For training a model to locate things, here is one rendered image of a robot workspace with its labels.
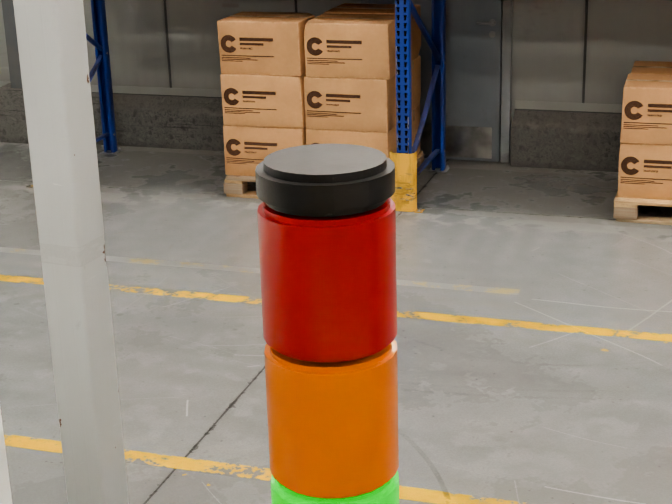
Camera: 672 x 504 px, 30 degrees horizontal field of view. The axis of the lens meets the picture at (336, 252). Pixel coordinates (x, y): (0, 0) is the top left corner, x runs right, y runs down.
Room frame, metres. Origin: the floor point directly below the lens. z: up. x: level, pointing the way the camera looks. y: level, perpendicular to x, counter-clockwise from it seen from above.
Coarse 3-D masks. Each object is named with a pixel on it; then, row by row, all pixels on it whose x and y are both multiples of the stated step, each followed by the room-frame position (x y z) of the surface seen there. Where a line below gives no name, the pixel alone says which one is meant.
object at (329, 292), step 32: (288, 224) 0.41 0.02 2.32; (320, 224) 0.41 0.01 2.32; (352, 224) 0.41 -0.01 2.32; (384, 224) 0.42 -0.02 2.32; (288, 256) 0.41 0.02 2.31; (320, 256) 0.41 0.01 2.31; (352, 256) 0.41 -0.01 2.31; (384, 256) 0.42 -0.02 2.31; (288, 288) 0.41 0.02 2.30; (320, 288) 0.41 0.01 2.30; (352, 288) 0.41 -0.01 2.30; (384, 288) 0.42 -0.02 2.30; (288, 320) 0.41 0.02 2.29; (320, 320) 0.41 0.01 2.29; (352, 320) 0.41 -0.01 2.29; (384, 320) 0.42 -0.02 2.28; (288, 352) 0.41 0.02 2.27; (320, 352) 0.41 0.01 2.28; (352, 352) 0.41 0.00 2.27
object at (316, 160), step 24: (312, 144) 0.45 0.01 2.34; (336, 144) 0.45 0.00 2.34; (264, 168) 0.43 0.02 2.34; (288, 168) 0.42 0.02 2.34; (312, 168) 0.42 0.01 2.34; (336, 168) 0.42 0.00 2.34; (360, 168) 0.42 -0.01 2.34; (384, 168) 0.43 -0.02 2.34; (264, 192) 0.42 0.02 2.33; (288, 192) 0.41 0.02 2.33; (312, 192) 0.41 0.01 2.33; (336, 192) 0.41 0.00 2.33; (360, 192) 0.41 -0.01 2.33; (384, 192) 0.42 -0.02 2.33; (312, 216) 0.41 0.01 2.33
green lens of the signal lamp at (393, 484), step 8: (272, 480) 0.43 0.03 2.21; (392, 480) 0.43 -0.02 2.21; (272, 488) 0.43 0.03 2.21; (280, 488) 0.42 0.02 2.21; (384, 488) 0.42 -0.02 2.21; (392, 488) 0.42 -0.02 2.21; (272, 496) 0.43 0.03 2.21; (280, 496) 0.42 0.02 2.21; (288, 496) 0.42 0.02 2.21; (296, 496) 0.42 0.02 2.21; (304, 496) 0.42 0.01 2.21; (360, 496) 0.41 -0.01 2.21; (368, 496) 0.41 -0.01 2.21; (376, 496) 0.42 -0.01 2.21; (384, 496) 0.42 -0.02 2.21; (392, 496) 0.42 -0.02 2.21
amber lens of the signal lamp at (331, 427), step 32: (384, 352) 0.42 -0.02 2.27; (288, 384) 0.41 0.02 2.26; (320, 384) 0.41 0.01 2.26; (352, 384) 0.41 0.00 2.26; (384, 384) 0.42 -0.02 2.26; (288, 416) 0.41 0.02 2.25; (320, 416) 0.41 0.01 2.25; (352, 416) 0.41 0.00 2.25; (384, 416) 0.42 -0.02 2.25; (288, 448) 0.41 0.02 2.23; (320, 448) 0.41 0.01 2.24; (352, 448) 0.41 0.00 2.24; (384, 448) 0.42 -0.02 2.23; (288, 480) 0.42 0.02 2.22; (320, 480) 0.41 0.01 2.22; (352, 480) 0.41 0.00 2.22; (384, 480) 0.42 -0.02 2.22
